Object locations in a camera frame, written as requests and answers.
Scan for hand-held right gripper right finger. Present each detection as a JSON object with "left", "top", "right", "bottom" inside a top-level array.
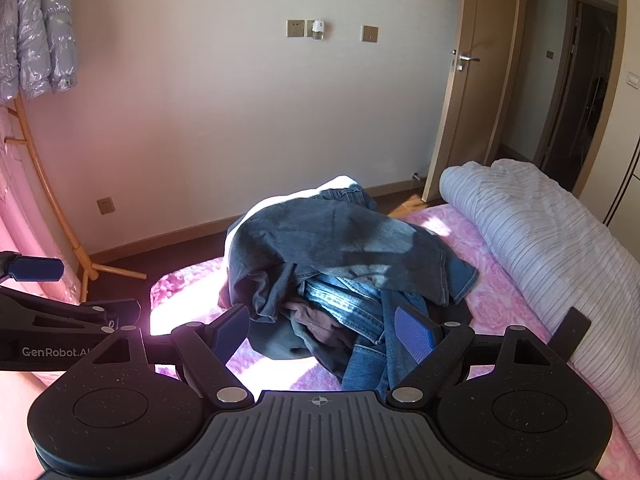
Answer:
[{"left": 387, "top": 304, "right": 573, "bottom": 408}]

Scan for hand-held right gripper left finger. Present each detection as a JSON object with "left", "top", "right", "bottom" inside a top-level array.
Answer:
[{"left": 65, "top": 304, "right": 252, "bottom": 407}]

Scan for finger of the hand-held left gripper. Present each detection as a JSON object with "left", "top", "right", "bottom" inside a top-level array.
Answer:
[
  {"left": 0, "top": 251, "right": 65, "bottom": 283},
  {"left": 0, "top": 287, "right": 141, "bottom": 333}
]

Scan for dark grey jeans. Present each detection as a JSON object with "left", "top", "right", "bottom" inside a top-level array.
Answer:
[{"left": 227, "top": 194, "right": 479, "bottom": 361}]

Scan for wooden coat rack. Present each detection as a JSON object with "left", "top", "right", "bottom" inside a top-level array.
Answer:
[{"left": 2, "top": 95, "right": 148, "bottom": 296}]

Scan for black garment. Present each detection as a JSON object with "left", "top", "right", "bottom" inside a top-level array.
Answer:
[{"left": 250, "top": 310, "right": 361, "bottom": 386}]

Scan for blue jeans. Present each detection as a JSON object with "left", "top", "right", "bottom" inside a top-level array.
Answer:
[{"left": 299, "top": 186, "right": 451, "bottom": 392}]

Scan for brown garment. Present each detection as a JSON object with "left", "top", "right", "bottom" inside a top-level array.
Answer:
[{"left": 219, "top": 280, "right": 362, "bottom": 357}]

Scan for pink floral blanket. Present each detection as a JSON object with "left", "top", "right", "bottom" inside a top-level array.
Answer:
[{"left": 150, "top": 202, "right": 640, "bottom": 480}]

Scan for black phone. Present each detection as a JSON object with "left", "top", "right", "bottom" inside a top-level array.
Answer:
[{"left": 550, "top": 306, "right": 592, "bottom": 363}]

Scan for striped white quilt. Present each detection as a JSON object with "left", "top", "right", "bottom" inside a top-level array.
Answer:
[{"left": 439, "top": 159, "right": 640, "bottom": 452}]

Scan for wooden door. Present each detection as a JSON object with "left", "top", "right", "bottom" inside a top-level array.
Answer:
[{"left": 422, "top": 0, "right": 531, "bottom": 204}]

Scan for silver puffer jacket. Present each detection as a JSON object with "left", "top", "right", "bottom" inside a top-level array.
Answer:
[{"left": 0, "top": 0, "right": 79, "bottom": 103}]

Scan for white wardrobe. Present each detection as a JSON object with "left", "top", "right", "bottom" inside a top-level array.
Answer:
[{"left": 602, "top": 144, "right": 640, "bottom": 242}]

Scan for dark hallway door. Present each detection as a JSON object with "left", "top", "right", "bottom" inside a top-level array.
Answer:
[{"left": 532, "top": 0, "right": 619, "bottom": 187}]

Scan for metal door handle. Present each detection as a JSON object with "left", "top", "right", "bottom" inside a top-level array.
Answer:
[{"left": 452, "top": 50, "right": 481, "bottom": 72}]

